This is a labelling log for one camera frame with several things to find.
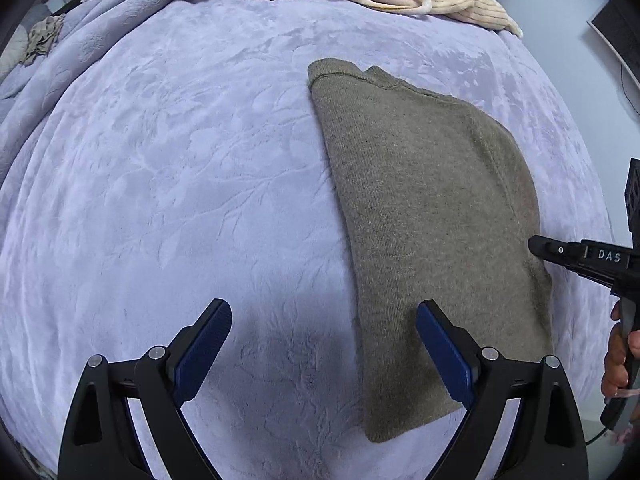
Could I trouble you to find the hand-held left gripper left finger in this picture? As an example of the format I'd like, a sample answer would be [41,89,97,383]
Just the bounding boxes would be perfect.
[57,298,233,480]

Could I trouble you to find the person's right hand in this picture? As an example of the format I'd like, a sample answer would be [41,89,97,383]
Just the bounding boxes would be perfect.
[601,302,640,401]

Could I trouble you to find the grey pillow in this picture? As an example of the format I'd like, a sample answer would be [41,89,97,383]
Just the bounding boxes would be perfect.
[0,25,31,82]

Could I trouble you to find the olive brown knit sweater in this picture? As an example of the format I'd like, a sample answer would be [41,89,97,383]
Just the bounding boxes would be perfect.
[307,58,555,444]

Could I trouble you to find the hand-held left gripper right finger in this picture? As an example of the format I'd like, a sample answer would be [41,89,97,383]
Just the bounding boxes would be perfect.
[416,300,590,480]

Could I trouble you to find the crumpled beige cloth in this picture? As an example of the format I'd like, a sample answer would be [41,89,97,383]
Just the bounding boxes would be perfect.
[22,14,67,67]

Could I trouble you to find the dark monitor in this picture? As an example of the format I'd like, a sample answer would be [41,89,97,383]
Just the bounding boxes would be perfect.
[587,0,640,117]

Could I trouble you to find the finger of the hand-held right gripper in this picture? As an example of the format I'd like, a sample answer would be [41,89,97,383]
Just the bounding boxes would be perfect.
[528,234,583,270]

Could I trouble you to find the lavender embossed blanket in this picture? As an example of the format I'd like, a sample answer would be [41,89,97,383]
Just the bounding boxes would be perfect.
[0,0,620,480]

